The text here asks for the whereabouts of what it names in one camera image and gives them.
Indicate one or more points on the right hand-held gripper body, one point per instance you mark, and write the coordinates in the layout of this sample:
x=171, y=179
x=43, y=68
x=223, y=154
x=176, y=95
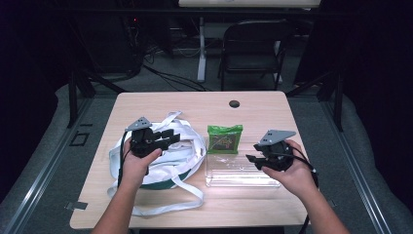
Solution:
x=279, y=156

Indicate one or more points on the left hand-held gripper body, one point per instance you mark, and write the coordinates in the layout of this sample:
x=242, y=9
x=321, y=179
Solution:
x=144, y=143

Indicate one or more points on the white tote bag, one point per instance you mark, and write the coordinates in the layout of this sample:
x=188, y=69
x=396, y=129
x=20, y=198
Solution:
x=191, y=149

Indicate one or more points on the clear plastic box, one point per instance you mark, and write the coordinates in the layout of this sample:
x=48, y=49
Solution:
x=233, y=174

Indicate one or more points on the green snack packet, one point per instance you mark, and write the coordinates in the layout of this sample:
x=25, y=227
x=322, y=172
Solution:
x=224, y=140

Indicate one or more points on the person's left hand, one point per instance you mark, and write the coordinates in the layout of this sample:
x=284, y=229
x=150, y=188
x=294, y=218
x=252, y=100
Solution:
x=134, y=169

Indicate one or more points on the person's right hand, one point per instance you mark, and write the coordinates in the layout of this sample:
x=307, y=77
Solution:
x=298, y=178

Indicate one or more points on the black metal stand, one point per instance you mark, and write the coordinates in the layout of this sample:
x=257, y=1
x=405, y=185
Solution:
x=73, y=97
x=338, y=104

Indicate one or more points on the white desk leg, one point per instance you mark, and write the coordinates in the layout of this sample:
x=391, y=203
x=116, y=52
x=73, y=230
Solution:
x=202, y=58

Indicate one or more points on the grey tape strip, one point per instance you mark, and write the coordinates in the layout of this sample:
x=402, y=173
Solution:
x=77, y=205

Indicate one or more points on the black folding chair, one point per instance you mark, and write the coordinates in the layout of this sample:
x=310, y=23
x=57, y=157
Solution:
x=253, y=48

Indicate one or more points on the aluminium floor rail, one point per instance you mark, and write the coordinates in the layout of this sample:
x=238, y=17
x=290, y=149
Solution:
x=42, y=182
x=363, y=182

